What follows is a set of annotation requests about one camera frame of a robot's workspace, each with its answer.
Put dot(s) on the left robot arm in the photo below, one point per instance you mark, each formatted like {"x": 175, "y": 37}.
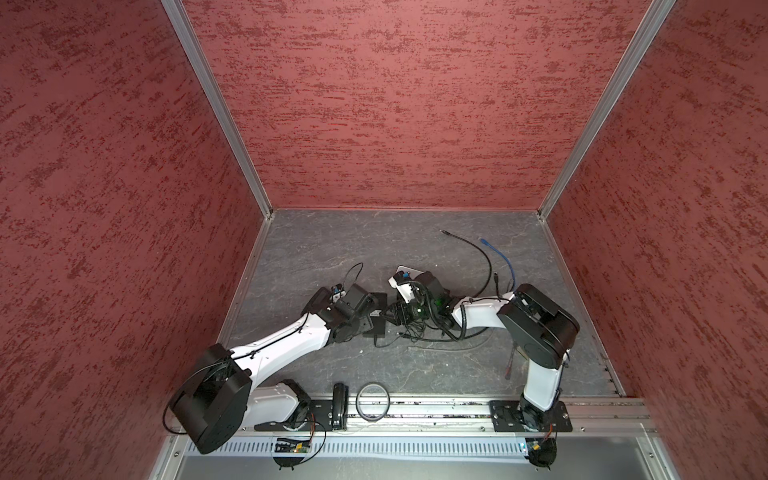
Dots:
{"x": 225, "y": 393}

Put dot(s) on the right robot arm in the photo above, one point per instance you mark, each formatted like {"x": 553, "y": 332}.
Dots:
{"x": 541, "y": 330}

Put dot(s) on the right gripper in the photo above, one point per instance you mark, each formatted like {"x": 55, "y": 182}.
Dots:
{"x": 401, "y": 308}

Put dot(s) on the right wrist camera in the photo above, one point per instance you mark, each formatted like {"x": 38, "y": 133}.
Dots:
{"x": 404, "y": 289}

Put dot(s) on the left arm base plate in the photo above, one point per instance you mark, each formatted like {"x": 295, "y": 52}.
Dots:
{"x": 316, "y": 413}

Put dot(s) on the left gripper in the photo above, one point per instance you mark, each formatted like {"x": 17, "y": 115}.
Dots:
{"x": 366, "y": 321}

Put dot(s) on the white small network switch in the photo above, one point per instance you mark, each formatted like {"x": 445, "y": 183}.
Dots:
{"x": 404, "y": 273}

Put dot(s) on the black calculator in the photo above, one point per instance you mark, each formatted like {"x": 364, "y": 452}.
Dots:
{"x": 320, "y": 304}

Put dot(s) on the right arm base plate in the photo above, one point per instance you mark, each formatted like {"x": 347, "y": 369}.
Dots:
{"x": 522, "y": 417}

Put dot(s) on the aluminium front rail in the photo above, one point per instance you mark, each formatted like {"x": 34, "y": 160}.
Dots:
{"x": 590, "y": 417}

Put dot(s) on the black power adapter with cable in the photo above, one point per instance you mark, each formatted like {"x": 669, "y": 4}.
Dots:
{"x": 429, "y": 331}

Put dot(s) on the black stapler on rail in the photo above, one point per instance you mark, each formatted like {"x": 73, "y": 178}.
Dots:
{"x": 340, "y": 402}

